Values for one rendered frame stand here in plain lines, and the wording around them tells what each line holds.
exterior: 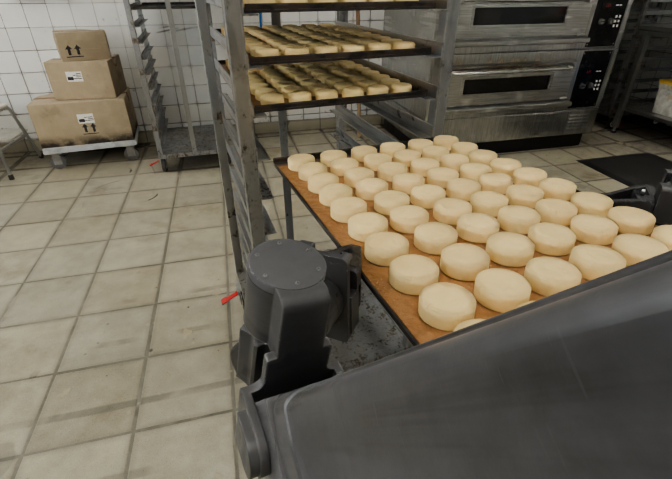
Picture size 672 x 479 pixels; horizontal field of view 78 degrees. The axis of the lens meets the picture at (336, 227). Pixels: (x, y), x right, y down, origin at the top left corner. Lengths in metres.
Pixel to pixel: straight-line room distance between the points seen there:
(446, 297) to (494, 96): 2.97
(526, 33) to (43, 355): 3.22
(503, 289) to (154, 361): 1.44
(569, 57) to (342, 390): 3.53
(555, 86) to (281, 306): 3.42
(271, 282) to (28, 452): 1.40
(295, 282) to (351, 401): 0.11
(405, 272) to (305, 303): 0.16
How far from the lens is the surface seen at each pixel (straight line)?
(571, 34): 3.58
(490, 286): 0.41
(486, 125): 3.39
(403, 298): 0.42
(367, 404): 0.18
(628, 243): 0.55
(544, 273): 0.45
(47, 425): 1.67
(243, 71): 0.84
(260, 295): 0.29
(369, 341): 1.43
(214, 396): 1.53
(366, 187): 0.62
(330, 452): 0.23
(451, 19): 1.00
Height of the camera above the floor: 1.18
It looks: 31 degrees down
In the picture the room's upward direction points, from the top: straight up
